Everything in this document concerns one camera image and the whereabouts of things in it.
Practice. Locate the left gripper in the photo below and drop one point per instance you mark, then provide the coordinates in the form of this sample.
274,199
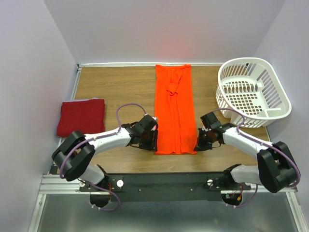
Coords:
153,145

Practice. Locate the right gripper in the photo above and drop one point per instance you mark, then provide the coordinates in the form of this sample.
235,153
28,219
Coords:
200,145

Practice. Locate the orange t-shirt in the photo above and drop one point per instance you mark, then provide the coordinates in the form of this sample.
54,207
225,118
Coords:
174,108

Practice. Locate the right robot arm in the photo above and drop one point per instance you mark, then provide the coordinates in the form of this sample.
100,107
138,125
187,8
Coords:
275,169

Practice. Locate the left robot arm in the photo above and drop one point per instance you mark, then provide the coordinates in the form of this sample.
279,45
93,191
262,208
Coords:
74,155

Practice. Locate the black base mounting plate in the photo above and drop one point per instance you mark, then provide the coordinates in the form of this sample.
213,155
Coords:
163,187

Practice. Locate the folded dark red t-shirt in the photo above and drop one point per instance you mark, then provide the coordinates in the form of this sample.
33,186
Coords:
86,116

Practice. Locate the white plastic laundry basket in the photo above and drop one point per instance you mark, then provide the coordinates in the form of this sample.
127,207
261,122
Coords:
250,94

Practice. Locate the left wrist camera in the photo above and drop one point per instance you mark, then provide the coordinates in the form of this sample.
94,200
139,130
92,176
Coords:
156,119

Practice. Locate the aluminium frame rail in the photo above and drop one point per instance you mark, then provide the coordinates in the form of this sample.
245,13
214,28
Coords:
53,184

